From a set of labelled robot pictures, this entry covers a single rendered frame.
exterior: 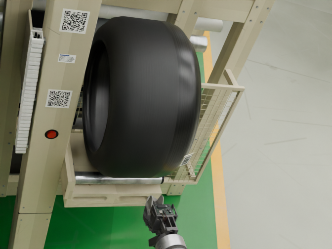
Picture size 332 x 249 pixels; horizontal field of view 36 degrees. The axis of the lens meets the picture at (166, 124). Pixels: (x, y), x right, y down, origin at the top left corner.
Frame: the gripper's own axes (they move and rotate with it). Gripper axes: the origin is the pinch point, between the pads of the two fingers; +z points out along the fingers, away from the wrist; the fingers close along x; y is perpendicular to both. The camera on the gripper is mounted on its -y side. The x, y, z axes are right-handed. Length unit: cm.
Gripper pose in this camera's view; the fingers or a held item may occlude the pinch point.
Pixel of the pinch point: (150, 200)
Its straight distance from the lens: 173.2
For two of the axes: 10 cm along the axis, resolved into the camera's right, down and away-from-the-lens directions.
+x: -9.3, -0.4, -3.7
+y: 2.5, -7.9, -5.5
